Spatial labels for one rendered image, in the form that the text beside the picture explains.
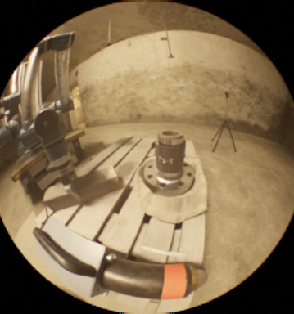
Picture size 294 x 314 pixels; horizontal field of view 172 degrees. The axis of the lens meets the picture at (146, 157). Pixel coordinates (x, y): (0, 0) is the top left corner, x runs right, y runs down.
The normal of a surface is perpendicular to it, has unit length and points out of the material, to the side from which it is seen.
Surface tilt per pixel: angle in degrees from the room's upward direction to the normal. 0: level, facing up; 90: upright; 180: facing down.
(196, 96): 90
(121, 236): 0
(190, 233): 0
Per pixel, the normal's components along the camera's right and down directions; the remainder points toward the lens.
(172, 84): -0.30, 0.50
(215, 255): -0.07, -0.86
